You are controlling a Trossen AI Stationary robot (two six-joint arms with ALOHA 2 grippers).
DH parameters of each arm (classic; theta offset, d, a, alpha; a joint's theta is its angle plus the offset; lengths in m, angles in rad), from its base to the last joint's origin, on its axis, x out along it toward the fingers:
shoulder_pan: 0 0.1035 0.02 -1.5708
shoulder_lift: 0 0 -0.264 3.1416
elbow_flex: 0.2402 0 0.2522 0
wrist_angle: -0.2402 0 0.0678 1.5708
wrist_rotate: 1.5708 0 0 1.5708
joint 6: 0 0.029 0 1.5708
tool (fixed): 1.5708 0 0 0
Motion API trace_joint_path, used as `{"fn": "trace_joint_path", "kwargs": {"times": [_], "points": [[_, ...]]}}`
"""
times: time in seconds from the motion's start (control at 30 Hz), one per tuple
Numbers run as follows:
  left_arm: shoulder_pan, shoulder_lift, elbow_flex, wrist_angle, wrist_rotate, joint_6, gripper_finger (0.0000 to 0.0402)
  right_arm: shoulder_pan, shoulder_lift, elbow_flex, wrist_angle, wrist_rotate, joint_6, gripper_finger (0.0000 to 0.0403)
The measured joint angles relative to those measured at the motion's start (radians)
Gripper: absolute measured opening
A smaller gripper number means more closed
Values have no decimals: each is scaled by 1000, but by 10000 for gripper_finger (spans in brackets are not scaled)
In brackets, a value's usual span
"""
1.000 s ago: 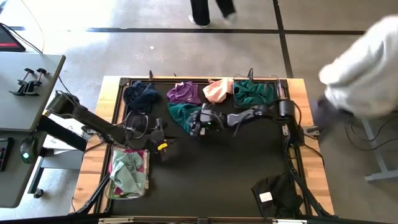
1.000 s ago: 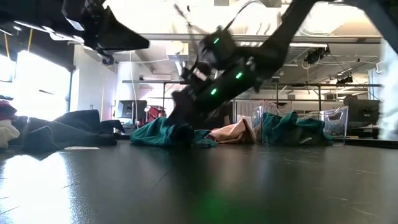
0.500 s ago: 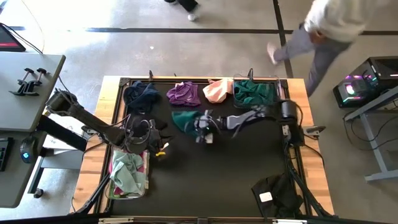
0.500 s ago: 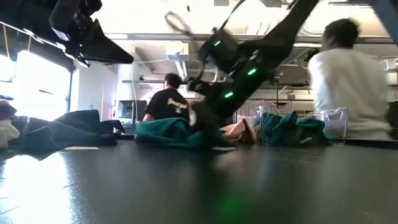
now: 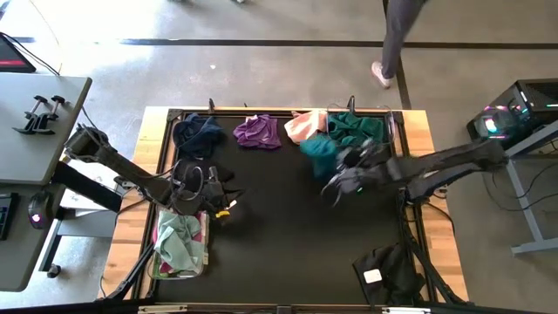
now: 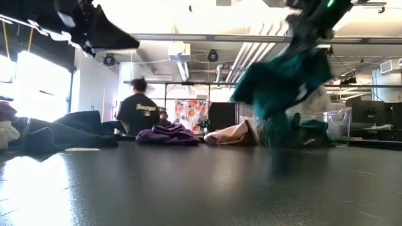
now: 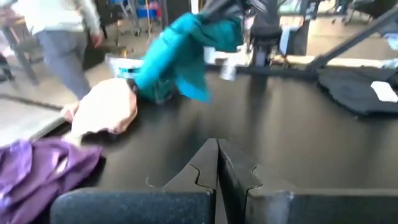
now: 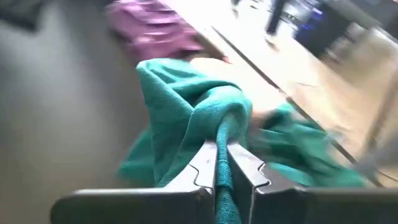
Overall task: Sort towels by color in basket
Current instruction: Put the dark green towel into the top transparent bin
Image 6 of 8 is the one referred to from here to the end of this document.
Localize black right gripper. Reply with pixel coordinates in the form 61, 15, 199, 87
287, 18, 334, 60

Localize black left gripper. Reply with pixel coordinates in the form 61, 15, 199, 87
55, 0, 141, 58

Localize dark teal towel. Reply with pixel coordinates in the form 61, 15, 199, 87
291, 113, 337, 148
231, 51, 334, 148

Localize pale blue-grey towel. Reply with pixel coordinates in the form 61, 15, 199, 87
287, 86, 334, 117

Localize black towel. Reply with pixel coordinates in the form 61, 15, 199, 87
21, 118, 119, 152

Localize purple towel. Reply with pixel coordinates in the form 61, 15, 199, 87
135, 123, 201, 146

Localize pink towel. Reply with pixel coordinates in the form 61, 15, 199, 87
203, 119, 260, 146

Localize white towel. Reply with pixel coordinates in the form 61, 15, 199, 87
0, 121, 21, 151

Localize silver ventilation ducts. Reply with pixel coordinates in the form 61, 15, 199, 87
216, 18, 290, 83

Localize white ceiling box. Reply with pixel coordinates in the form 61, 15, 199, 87
168, 42, 192, 62

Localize person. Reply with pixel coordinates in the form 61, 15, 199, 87
116, 77, 161, 136

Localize clear plastic bin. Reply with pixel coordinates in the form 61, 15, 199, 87
260, 106, 353, 148

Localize dark desktop monitors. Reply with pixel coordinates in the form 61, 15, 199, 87
347, 99, 402, 141

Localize colourful painting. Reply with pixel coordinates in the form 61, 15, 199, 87
175, 99, 210, 134

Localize black cabinet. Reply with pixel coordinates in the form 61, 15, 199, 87
209, 102, 236, 132

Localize white wall air unit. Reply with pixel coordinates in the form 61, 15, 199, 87
379, 58, 402, 75

